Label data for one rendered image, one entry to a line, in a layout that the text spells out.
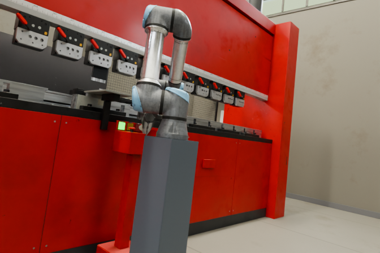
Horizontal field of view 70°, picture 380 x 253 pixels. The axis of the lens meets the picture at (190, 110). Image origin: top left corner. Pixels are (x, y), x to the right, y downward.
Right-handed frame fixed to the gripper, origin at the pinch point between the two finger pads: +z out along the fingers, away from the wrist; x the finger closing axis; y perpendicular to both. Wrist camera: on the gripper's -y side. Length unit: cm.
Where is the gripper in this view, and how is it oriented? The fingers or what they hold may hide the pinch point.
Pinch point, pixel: (145, 134)
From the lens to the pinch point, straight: 169.6
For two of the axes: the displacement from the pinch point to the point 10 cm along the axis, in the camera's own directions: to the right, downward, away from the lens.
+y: -7.4, -1.1, 6.7
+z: -1.8, 9.8, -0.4
